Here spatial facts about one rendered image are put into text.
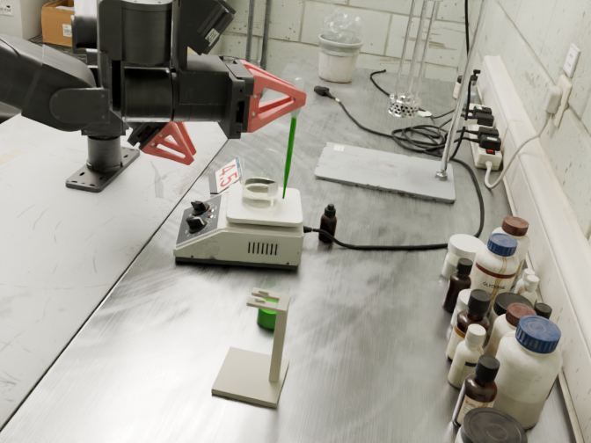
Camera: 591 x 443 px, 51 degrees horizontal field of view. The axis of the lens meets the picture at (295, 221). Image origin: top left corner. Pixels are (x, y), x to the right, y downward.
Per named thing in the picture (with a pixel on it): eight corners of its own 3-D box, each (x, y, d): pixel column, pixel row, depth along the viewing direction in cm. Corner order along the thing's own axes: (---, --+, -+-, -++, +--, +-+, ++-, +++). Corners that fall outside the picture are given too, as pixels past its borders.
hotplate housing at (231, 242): (172, 264, 97) (173, 219, 93) (182, 222, 109) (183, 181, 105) (312, 273, 99) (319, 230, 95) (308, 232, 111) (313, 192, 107)
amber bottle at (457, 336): (448, 344, 88) (468, 280, 82) (479, 356, 86) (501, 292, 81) (441, 363, 84) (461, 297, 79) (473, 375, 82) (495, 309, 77)
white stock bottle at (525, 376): (529, 440, 74) (565, 357, 67) (471, 410, 77) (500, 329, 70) (544, 405, 79) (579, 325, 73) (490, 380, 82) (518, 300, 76)
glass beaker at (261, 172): (281, 199, 103) (287, 151, 98) (275, 216, 97) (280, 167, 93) (240, 192, 103) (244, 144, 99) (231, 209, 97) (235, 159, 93)
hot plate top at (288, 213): (224, 221, 95) (225, 216, 94) (229, 187, 105) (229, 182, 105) (302, 228, 96) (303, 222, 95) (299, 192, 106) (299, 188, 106)
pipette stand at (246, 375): (210, 393, 74) (216, 307, 68) (229, 351, 81) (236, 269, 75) (275, 408, 73) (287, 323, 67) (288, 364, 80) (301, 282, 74)
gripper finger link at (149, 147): (208, 138, 103) (165, 98, 100) (205, 155, 97) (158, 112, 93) (181, 163, 105) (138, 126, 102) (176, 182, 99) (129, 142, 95)
